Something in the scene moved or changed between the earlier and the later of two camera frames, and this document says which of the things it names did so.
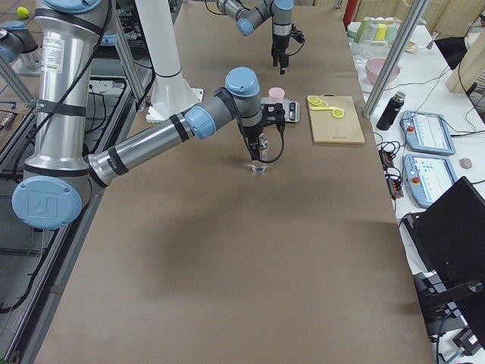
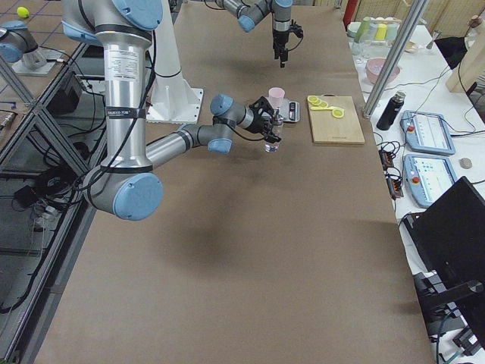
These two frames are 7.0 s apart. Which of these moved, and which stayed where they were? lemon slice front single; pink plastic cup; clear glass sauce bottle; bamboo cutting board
Moved: clear glass sauce bottle
Stayed: bamboo cutting board; lemon slice front single; pink plastic cup
